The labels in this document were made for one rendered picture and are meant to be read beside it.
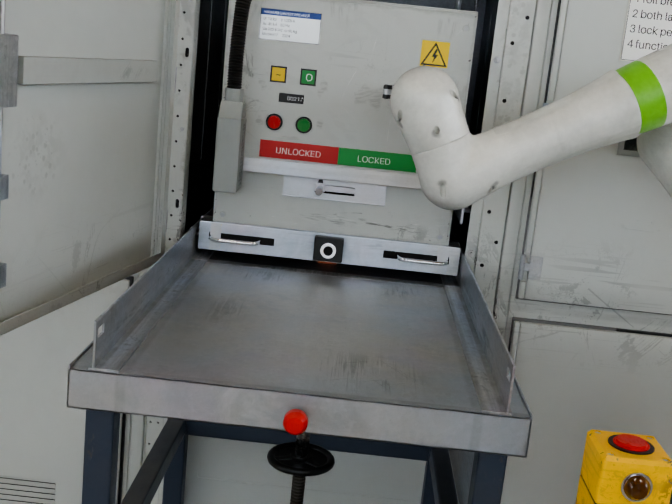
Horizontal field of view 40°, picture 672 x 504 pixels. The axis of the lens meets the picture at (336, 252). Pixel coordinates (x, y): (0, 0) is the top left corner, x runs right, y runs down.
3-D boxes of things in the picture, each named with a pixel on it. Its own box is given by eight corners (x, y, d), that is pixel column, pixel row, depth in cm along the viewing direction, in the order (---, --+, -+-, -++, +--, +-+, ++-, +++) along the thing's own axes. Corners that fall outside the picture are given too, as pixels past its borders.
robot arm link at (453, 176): (597, 71, 159) (627, 67, 148) (619, 137, 161) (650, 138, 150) (401, 153, 155) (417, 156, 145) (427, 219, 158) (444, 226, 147)
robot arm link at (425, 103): (447, 55, 142) (380, 82, 143) (476, 132, 144) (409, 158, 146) (440, 55, 156) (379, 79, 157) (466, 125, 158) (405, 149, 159)
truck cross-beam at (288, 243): (457, 276, 193) (461, 247, 191) (197, 248, 193) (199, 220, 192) (455, 270, 197) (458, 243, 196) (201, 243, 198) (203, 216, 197)
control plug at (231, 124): (236, 194, 181) (243, 103, 177) (211, 191, 181) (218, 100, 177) (242, 188, 188) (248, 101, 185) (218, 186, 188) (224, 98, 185)
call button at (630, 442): (652, 463, 102) (655, 449, 101) (616, 459, 102) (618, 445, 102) (642, 448, 106) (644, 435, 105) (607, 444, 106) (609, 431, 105)
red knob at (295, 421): (306, 439, 120) (308, 415, 120) (281, 436, 120) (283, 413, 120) (308, 425, 125) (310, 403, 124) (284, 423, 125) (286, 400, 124)
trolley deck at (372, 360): (526, 457, 125) (533, 415, 123) (66, 407, 126) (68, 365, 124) (473, 317, 191) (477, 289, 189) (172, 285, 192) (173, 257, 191)
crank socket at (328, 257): (341, 264, 190) (344, 240, 189) (312, 260, 190) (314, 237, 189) (341, 261, 193) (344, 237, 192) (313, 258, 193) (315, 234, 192)
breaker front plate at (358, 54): (446, 253, 192) (477, 15, 182) (212, 228, 193) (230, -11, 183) (446, 252, 193) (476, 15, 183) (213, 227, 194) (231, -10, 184)
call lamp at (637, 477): (653, 509, 99) (658, 479, 99) (621, 505, 99) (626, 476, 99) (649, 502, 101) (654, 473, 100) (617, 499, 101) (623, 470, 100)
